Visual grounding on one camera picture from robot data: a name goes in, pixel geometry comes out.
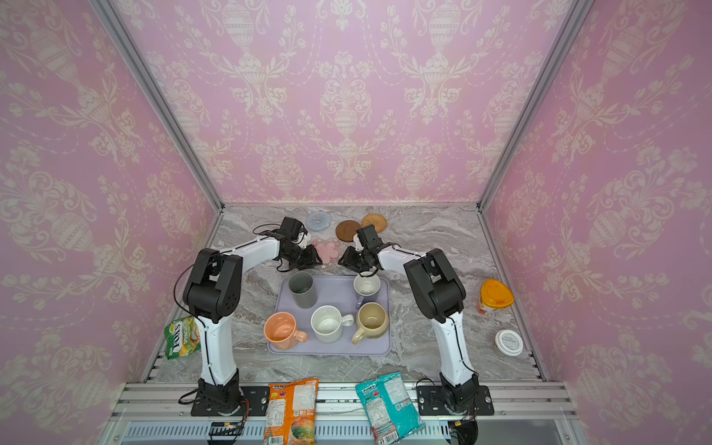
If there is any pink flower silicone coaster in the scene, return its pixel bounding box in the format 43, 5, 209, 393
313, 238, 347, 264

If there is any brown wooden round coaster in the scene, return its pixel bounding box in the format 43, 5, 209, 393
336, 220, 362, 243

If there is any blue woven round coaster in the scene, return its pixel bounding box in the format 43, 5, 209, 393
305, 211, 332, 233

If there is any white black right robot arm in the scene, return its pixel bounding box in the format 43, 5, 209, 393
339, 243, 480, 413

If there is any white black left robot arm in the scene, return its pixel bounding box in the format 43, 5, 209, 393
183, 235, 323, 416

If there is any woven rattan round coaster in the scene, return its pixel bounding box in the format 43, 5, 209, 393
361, 213, 389, 233

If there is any lavender mug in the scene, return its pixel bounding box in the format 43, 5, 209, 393
353, 274, 381, 309

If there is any grey mug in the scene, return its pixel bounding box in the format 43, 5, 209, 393
287, 272, 318, 309

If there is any beige yellow mug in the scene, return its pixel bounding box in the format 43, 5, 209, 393
352, 302, 389, 345

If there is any white mug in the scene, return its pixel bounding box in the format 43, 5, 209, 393
310, 305, 355, 344

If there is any peach orange mug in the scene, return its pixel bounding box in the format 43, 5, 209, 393
263, 311, 309, 350

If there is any green snack packet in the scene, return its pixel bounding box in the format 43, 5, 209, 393
163, 316, 201, 360

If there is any teal snack bag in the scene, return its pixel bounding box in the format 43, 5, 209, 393
355, 372, 426, 445

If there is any orange snack bag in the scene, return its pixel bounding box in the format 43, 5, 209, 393
263, 378, 319, 445

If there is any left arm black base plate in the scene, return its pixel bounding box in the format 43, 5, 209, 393
191, 385, 269, 417

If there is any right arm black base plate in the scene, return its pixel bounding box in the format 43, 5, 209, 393
415, 385, 495, 416

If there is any aluminium front rail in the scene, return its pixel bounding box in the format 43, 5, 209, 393
109, 380, 578, 421

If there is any aluminium frame post left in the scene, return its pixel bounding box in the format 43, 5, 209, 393
89, 0, 225, 214

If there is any aluminium frame post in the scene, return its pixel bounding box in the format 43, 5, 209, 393
478, 0, 594, 214
89, 0, 225, 214

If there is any aluminium frame post right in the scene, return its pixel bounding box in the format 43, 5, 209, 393
478, 0, 594, 214

